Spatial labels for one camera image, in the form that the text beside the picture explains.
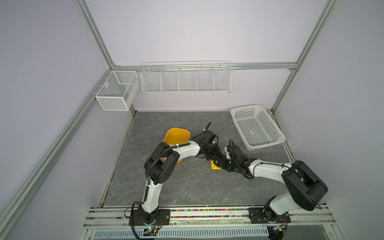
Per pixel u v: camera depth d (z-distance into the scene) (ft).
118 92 3.22
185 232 5.16
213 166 2.90
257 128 3.57
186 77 3.24
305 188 1.46
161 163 1.69
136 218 2.38
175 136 3.41
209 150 2.65
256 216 2.39
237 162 2.29
